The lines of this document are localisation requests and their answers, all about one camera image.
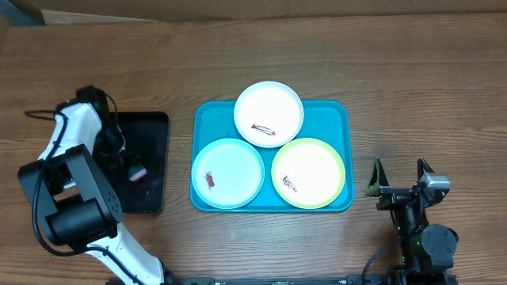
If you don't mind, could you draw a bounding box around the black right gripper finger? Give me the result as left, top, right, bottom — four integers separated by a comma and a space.
417, 157, 433, 180
364, 157, 388, 197

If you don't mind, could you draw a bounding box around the pink green sponge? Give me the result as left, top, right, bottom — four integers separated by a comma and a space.
128, 165, 147, 181

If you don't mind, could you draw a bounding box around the light blue plate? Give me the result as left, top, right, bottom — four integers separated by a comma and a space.
191, 139, 265, 210

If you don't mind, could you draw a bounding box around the white pink plate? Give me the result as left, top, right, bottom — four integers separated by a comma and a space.
233, 81, 304, 148

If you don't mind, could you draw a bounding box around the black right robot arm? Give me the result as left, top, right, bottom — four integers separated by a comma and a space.
360, 158, 459, 284

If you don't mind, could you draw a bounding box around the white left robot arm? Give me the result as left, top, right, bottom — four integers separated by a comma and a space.
18, 85, 175, 284

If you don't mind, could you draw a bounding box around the black plastic tray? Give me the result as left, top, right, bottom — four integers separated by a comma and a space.
103, 111, 170, 214

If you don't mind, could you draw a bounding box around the blue plastic tray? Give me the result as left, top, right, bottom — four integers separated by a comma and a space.
192, 100, 356, 213

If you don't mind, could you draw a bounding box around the yellow green plate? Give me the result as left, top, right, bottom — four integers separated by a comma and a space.
271, 138, 346, 210

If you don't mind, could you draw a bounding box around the brown cardboard backdrop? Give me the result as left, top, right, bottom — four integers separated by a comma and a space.
1, 0, 506, 25

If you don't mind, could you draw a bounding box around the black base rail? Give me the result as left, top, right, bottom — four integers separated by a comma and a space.
173, 274, 401, 285

